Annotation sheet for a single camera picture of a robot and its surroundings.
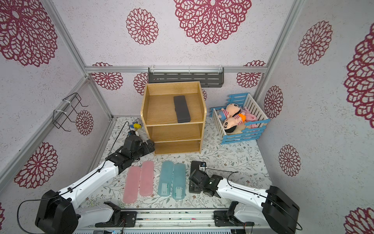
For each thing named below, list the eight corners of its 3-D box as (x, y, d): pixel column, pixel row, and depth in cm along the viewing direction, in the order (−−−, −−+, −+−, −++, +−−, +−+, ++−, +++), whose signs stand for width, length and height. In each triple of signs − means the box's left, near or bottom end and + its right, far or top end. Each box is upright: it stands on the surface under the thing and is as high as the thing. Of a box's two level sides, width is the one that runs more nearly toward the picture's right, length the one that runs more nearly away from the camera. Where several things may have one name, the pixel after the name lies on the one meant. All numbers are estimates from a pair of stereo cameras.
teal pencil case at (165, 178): (157, 196, 83) (157, 195, 81) (161, 162, 97) (161, 160, 95) (171, 196, 83) (171, 195, 81) (173, 162, 97) (173, 160, 95)
